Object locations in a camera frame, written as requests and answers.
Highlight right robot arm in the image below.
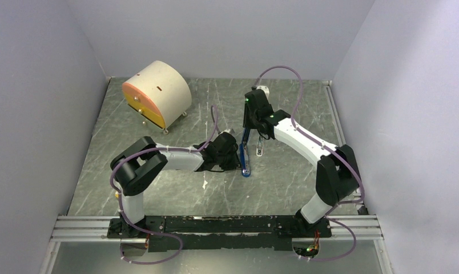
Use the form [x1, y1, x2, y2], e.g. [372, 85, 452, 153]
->
[243, 89, 360, 236]

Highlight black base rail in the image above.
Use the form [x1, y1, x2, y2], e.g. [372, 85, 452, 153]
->
[106, 215, 332, 252]

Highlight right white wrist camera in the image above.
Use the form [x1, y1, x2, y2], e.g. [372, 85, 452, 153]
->
[255, 85, 270, 99]

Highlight aluminium frame rail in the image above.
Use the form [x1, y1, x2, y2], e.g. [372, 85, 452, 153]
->
[38, 215, 119, 274]

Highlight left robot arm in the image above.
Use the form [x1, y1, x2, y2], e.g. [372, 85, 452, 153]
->
[110, 132, 241, 237]

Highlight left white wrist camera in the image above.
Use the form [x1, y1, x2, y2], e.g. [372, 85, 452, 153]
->
[220, 128, 235, 135]

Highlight light blue small stapler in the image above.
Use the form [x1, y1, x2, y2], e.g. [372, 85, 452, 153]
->
[256, 136, 264, 157]

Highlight cream round drawer cabinet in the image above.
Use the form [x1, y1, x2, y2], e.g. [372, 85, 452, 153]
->
[122, 61, 192, 134]

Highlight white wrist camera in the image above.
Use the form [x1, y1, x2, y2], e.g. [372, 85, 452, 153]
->
[220, 128, 235, 135]
[255, 85, 270, 99]

